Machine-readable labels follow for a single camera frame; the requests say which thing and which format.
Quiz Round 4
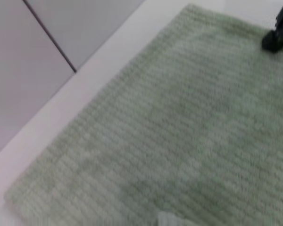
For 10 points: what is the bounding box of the light green ribbed towel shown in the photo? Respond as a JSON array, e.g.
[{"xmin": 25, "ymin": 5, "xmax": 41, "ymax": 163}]
[{"xmin": 3, "ymin": 3, "xmax": 283, "ymax": 226}]

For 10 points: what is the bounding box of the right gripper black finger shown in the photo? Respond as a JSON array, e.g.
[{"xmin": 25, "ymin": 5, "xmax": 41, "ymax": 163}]
[{"xmin": 261, "ymin": 0, "xmax": 283, "ymax": 53}]

